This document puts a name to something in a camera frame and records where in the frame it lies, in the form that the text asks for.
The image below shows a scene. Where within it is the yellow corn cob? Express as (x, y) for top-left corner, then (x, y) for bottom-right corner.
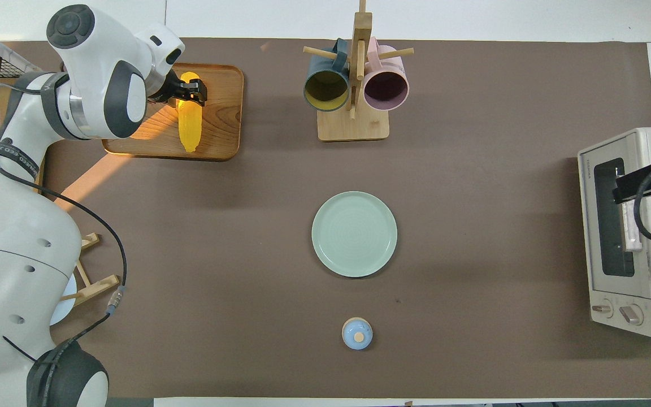
(177, 72), (203, 153)

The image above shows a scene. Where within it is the dark blue mug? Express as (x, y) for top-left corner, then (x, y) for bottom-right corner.
(303, 38), (351, 112)

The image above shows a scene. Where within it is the wooden mug rack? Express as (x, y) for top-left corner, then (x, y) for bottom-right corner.
(303, 0), (415, 142)

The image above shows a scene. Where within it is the pale green plate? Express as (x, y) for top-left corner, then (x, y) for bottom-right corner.
(311, 191), (398, 278)

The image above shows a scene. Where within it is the white toaster oven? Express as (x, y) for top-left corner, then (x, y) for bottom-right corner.
(578, 127), (651, 340)

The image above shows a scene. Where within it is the light blue plate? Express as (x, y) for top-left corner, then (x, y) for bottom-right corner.
(49, 271), (77, 326)

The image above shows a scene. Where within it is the pink mug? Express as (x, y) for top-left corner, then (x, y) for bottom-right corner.
(363, 37), (410, 111)

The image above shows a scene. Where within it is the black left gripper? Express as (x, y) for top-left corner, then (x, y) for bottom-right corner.
(147, 71), (209, 107)

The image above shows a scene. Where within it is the wooden tray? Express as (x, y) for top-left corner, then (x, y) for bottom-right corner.
(102, 62), (245, 162)

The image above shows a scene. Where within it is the brown table mat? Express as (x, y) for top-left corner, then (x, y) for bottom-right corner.
(0, 38), (651, 399)

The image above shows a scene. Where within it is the wooden plate rack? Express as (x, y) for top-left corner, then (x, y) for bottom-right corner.
(57, 232), (120, 309)

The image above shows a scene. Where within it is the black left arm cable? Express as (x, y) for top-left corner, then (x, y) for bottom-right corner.
(0, 73), (128, 362)

